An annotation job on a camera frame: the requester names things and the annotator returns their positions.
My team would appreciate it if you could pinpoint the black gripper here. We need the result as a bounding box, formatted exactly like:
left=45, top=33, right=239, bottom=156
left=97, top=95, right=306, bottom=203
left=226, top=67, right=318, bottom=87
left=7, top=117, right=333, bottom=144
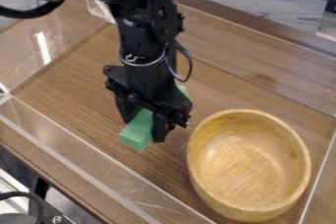
left=102, top=58, right=191, bottom=142

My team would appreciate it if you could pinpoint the green rectangular block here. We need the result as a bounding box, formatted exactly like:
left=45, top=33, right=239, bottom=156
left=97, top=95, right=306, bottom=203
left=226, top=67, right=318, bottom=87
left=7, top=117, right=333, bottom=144
left=118, top=94, right=187, bottom=151

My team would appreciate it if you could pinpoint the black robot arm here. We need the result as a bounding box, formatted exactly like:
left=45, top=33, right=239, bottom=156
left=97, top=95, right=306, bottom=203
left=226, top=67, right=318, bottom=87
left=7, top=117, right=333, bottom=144
left=0, top=0, right=193, bottom=142

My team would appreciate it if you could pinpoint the brown wooden bowl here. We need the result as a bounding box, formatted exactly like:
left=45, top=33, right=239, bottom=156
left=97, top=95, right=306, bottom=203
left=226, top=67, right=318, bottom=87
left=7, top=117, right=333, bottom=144
left=186, top=109, right=311, bottom=223

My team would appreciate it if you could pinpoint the black table leg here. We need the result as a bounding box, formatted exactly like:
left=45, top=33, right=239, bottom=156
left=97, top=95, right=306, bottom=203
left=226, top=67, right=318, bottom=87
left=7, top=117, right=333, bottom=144
left=29, top=177, right=49, bottom=199

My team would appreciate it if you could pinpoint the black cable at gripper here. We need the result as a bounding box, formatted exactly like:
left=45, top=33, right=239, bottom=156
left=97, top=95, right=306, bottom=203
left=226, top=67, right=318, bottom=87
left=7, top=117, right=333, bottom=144
left=163, top=39, right=194, bottom=84

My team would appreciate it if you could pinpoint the clear acrylic tray wall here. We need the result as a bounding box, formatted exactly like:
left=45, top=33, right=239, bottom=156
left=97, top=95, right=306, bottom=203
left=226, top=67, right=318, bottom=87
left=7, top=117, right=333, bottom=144
left=0, top=0, right=336, bottom=224

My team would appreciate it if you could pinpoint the clear acrylic corner bracket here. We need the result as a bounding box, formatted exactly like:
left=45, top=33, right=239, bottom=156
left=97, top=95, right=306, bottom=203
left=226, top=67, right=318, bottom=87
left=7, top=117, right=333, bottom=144
left=85, top=0, right=115, bottom=25

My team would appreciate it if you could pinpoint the black cable lower left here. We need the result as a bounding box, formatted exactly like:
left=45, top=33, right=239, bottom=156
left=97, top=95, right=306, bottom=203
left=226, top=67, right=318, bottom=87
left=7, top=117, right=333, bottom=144
left=0, top=192, right=46, bottom=224

